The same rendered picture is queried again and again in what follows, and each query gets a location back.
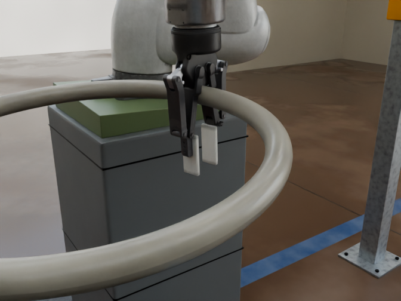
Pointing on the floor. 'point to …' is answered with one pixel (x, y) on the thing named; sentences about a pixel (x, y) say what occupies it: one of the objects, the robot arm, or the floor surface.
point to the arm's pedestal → (147, 202)
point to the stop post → (383, 168)
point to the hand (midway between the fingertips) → (200, 150)
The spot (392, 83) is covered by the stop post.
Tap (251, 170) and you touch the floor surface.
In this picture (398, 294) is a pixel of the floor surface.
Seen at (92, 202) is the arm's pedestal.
